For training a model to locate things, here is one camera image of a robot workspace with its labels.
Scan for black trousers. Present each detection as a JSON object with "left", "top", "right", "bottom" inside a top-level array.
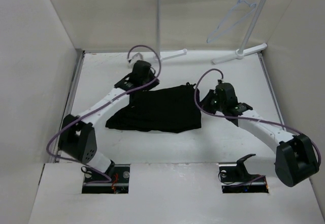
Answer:
[{"left": 105, "top": 82, "right": 202, "bottom": 133}]

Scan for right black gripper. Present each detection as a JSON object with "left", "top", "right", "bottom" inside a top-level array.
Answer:
[{"left": 196, "top": 89, "right": 226, "bottom": 115}]

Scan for right aluminium table rail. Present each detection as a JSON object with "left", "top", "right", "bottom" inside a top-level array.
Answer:
[{"left": 257, "top": 51, "right": 284, "bottom": 124}]

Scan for left aluminium table rail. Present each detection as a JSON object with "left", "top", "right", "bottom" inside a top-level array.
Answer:
[{"left": 52, "top": 48, "right": 86, "bottom": 163}]

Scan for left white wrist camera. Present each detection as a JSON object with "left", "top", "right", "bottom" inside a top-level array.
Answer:
[{"left": 127, "top": 52, "right": 143, "bottom": 67}]

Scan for light blue wire hanger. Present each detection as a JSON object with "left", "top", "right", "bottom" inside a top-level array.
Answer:
[{"left": 206, "top": 0, "right": 257, "bottom": 44}]

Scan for aluminium table rail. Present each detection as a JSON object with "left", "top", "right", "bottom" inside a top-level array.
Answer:
[
  {"left": 257, "top": 51, "right": 284, "bottom": 124},
  {"left": 52, "top": 48, "right": 86, "bottom": 163}
]

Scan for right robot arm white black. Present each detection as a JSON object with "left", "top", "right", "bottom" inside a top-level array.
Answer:
[{"left": 195, "top": 80, "right": 321, "bottom": 187}]

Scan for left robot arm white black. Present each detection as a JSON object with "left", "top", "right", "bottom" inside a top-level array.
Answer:
[{"left": 58, "top": 60, "right": 159, "bottom": 183}]

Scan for white clothes rack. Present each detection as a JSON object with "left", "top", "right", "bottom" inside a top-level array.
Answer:
[{"left": 155, "top": 0, "right": 267, "bottom": 64}]

